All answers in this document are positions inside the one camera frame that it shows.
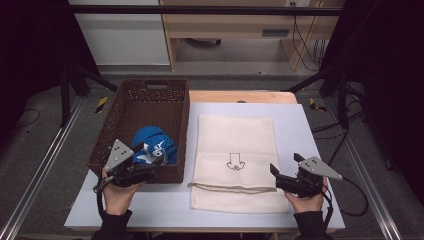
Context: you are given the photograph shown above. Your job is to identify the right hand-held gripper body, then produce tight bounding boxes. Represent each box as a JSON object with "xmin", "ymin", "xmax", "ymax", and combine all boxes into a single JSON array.
[{"xmin": 275, "ymin": 156, "xmax": 344, "ymax": 199}]

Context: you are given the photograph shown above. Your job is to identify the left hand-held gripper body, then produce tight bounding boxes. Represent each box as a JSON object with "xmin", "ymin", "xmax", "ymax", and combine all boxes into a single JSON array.
[{"xmin": 99, "ymin": 139, "xmax": 161, "ymax": 188}]

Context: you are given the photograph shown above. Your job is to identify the brown woven basket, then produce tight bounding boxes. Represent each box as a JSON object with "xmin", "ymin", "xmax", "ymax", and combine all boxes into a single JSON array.
[{"xmin": 87, "ymin": 78, "xmax": 191, "ymax": 185}]

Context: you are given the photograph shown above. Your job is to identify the white drawstring bag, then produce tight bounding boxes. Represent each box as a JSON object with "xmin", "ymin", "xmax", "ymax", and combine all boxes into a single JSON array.
[{"xmin": 187, "ymin": 113, "xmax": 292, "ymax": 215}]

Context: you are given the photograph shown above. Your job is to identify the person's right hand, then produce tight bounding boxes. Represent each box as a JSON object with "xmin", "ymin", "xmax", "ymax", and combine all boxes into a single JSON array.
[{"xmin": 284, "ymin": 177, "xmax": 330, "ymax": 215}]

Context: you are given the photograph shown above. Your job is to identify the person's left hand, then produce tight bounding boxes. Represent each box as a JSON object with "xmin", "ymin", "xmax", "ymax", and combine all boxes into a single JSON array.
[{"xmin": 101, "ymin": 168, "xmax": 146, "ymax": 216}]

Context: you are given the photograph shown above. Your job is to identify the white table board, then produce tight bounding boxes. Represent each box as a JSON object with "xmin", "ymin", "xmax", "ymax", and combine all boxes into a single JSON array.
[{"xmin": 64, "ymin": 101, "xmax": 347, "ymax": 231}]

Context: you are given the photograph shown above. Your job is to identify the yellow black tape strip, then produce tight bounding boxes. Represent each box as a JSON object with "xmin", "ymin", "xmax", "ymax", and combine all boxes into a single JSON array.
[
  {"xmin": 308, "ymin": 97, "xmax": 328, "ymax": 113},
  {"xmin": 95, "ymin": 96, "xmax": 110, "ymax": 114}
]

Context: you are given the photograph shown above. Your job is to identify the black metal stand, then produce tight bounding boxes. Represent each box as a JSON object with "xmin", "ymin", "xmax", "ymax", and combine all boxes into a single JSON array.
[
  {"xmin": 59, "ymin": 61, "xmax": 119, "ymax": 128},
  {"xmin": 282, "ymin": 61, "xmax": 366, "ymax": 131}
]

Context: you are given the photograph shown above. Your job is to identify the wooden table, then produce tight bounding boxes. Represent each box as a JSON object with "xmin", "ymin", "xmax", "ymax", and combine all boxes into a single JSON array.
[{"xmin": 66, "ymin": 89, "xmax": 346, "ymax": 235}]

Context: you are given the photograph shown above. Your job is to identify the white cabinet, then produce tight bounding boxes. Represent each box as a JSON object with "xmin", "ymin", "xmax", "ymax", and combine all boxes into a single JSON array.
[{"xmin": 68, "ymin": 0, "xmax": 171, "ymax": 66}]

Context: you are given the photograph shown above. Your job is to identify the wooden desk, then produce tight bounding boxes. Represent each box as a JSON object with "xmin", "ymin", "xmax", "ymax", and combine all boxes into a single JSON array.
[{"xmin": 159, "ymin": 0, "xmax": 346, "ymax": 72}]

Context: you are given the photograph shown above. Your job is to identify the black horizontal bar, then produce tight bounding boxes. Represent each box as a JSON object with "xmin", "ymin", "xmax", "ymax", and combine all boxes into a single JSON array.
[{"xmin": 68, "ymin": 4, "xmax": 348, "ymax": 17}]

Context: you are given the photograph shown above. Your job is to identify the black floor cable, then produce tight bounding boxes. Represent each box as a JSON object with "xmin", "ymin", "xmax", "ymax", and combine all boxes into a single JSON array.
[
  {"xmin": 311, "ymin": 99, "xmax": 366, "ymax": 168},
  {"xmin": 14, "ymin": 108, "xmax": 42, "ymax": 129}
]

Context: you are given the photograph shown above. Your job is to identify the left hand-held gripper cable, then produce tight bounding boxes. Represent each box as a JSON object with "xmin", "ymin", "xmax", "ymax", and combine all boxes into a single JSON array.
[{"xmin": 93, "ymin": 175, "xmax": 115, "ymax": 221}]

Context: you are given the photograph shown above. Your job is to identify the hand-held gripper cable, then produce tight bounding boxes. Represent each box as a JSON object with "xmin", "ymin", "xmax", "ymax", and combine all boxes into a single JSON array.
[
  {"xmin": 322, "ymin": 176, "xmax": 370, "ymax": 231},
  {"xmin": 93, "ymin": 175, "xmax": 115, "ymax": 221}
]

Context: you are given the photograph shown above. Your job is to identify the aluminium floor rail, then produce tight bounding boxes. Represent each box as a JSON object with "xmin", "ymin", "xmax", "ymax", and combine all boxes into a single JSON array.
[
  {"xmin": 0, "ymin": 95, "xmax": 86, "ymax": 240},
  {"xmin": 323, "ymin": 99, "xmax": 403, "ymax": 240}
]

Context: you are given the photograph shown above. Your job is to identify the right hand-held gripper cable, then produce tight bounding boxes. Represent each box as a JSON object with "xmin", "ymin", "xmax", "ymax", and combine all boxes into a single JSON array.
[{"xmin": 322, "ymin": 176, "xmax": 370, "ymax": 231}]

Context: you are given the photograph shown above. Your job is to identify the hanging black cables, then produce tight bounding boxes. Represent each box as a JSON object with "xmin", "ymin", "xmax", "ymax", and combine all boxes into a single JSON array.
[{"xmin": 291, "ymin": 2, "xmax": 329, "ymax": 72}]

